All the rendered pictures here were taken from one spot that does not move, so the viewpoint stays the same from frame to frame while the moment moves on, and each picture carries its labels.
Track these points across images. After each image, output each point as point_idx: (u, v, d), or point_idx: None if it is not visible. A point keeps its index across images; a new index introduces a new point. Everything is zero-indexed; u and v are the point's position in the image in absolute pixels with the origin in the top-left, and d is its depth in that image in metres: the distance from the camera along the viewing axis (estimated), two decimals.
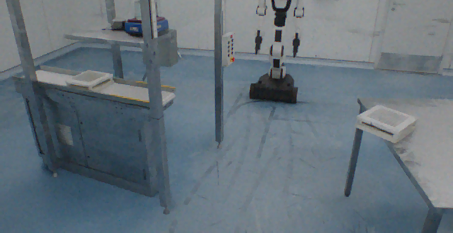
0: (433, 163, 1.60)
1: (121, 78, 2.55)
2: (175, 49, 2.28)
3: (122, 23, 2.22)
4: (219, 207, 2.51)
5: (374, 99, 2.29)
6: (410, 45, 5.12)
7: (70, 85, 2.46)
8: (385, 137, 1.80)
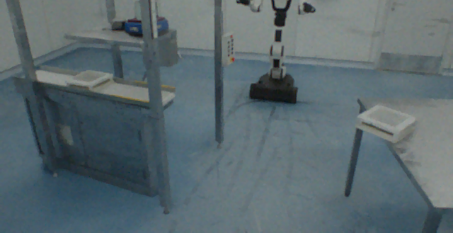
0: (433, 163, 1.60)
1: (121, 78, 2.55)
2: (175, 49, 2.28)
3: (122, 23, 2.22)
4: (219, 207, 2.51)
5: (374, 99, 2.29)
6: (410, 45, 5.12)
7: (70, 85, 2.46)
8: (385, 137, 1.80)
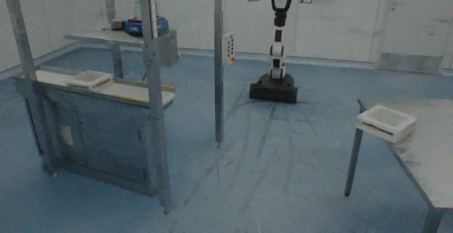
0: (433, 163, 1.60)
1: (121, 78, 2.55)
2: (175, 49, 2.28)
3: (122, 23, 2.22)
4: (219, 207, 2.51)
5: (374, 99, 2.29)
6: (410, 45, 5.12)
7: (70, 85, 2.46)
8: (385, 137, 1.80)
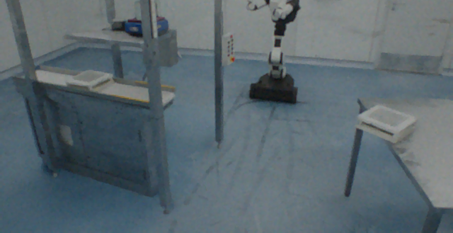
0: (433, 163, 1.60)
1: (121, 78, 2.55)
2: (175, 49, 2.28)
3: (122, 23, 2.22)
4: (219, 207, 2.51)
5: (374, 99, 2.29)
6: (410, 45, 5.12)
7: (70, 85, 2.46)
8: (385, 137, 1.80)
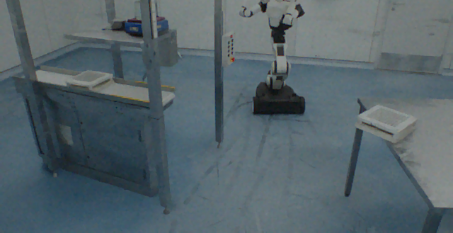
0: (433, 163, 1.60)
1: (121, 78, 2.55)
2: (175, 49, 2.28)
3: (122, 23, 2.22)
4: (219, 207, 2.51)
5: (374, 99, 2.29)
6: (410, 45, 5.12)
7: (70, 85, 2.46)
8: (385, 137, 1.80)
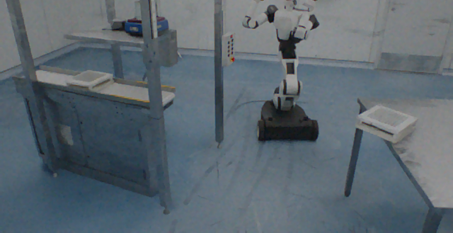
0: (433, 163, 1.60)
1: (121, 78, 2.55)
2: (175, 49, 2.28)
3: (122, 23, 2.22)
4: (219, 207, 2.51)
5: (374, 99, 2.29)
6: (410, 45, 5.12)
7: (70, 85, 2.46)
8: (385, 137, 1.80)
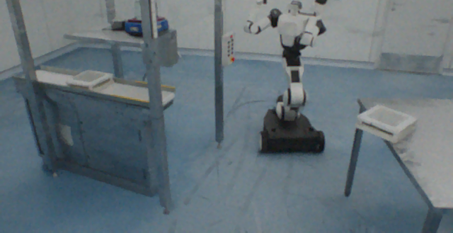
0: (433, 163, 1.60)
1: (121, 78, 2.55)
2: (175, 49, 2.28)
3: (122, 23, 2.22)
4: (219, 207, 2.51)
5: (374, 99, 2.29)
6: (410, 45, 5.12)
7: (70, 85, 2.46)
8: (385, 137, 1.80)
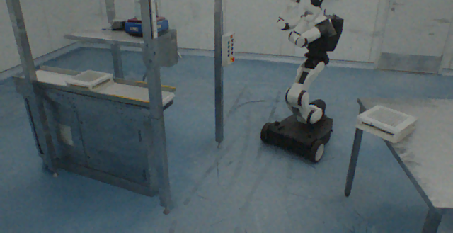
0: (433, 163, 1.60)
1: (121, 78, 2.55)
2: (175, 49, 2.28)
3: (122, 23, 2.22)
4: (219, 207, 2.51)
5: (374, 99, 2.29)
6: (410, 45, 5.12)
7: (70, 85, 2.46)
8: (385, 137, 1.80)
